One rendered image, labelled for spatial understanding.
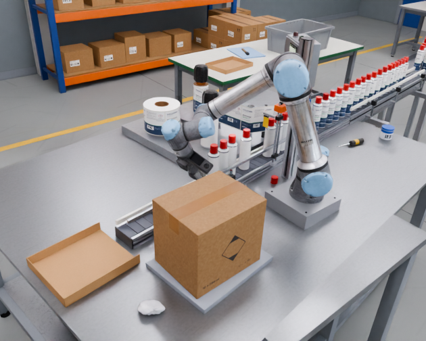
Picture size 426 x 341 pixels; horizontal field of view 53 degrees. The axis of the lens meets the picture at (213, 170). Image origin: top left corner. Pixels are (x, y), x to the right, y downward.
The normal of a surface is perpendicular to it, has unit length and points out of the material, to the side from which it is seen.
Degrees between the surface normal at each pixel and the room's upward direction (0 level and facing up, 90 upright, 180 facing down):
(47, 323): 0
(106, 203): 0
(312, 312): 0
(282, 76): 81
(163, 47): 90
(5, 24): 90
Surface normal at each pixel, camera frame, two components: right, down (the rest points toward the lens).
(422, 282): 0.04, -0.85
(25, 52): 0.64, 0.42
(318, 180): -0.07, 0.59
